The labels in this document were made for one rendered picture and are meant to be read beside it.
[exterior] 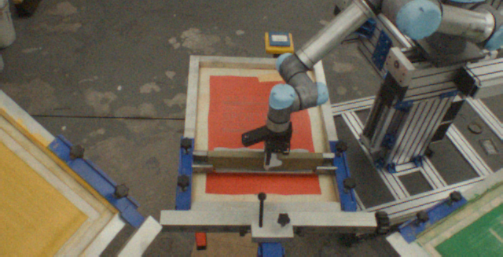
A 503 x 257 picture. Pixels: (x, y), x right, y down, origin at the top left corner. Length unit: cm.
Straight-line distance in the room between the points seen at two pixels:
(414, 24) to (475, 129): 194
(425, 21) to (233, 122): 83
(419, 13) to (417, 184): 157
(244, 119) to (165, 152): 119
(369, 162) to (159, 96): 148
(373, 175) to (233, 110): 115
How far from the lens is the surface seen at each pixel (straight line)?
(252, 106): 194
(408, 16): 144
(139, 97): 335
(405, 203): 272
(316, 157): 167
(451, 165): 304
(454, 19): 161
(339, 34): 154
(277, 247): 148
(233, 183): 169
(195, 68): 205
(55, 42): 392
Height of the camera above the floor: 234
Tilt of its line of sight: 47 degrees down
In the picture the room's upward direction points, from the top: 6 degrees clockwise
